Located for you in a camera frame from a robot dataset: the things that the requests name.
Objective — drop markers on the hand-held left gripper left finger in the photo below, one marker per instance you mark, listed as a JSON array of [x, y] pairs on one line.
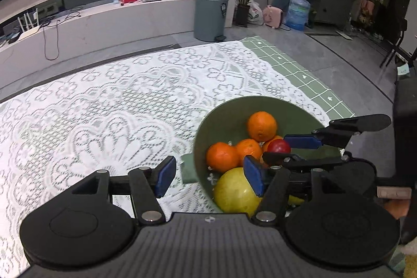
[[165, 177]]

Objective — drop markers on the blue water bottle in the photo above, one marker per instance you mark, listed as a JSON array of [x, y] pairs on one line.
[[297, 12]]

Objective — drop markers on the red cherry tomato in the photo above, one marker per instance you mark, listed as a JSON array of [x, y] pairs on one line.
[[279, 146]]

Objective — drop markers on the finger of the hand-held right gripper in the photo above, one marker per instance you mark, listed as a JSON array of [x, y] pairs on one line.
[[301, 142], [303, 161]]

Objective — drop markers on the green colander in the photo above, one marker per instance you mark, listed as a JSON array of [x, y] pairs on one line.
[[228, 121]]

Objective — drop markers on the white router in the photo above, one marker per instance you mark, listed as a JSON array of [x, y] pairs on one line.
[[29, 32]]

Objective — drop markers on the green grid tablecloth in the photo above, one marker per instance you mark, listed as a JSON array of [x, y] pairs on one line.
[[293, 69]]

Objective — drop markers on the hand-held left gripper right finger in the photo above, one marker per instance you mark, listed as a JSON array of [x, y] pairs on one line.
[[255, 175]]

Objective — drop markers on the grey trash bin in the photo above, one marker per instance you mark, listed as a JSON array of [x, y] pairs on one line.
[[210, 15]]

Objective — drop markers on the person's right hand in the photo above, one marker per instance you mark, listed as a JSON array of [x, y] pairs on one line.
[[397, 208]]

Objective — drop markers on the white lace tablecloth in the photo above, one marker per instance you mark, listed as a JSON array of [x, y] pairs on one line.
[[97, 95]]

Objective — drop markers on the orange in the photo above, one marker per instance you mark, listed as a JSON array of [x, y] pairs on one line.
[[261, 126], [249, 149], [222, 157], [265, 144]]

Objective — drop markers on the yellow-green apple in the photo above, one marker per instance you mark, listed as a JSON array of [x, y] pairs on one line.
[[295, 199], [234, 191]]

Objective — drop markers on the white plastic bag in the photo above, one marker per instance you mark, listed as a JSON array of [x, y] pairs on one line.
[[255, 13]]

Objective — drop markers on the white marble media console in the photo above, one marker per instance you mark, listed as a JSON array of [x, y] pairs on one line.
[[114, 20]]

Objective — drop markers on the black chair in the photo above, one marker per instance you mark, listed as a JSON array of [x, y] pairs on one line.
[[400, 43]]

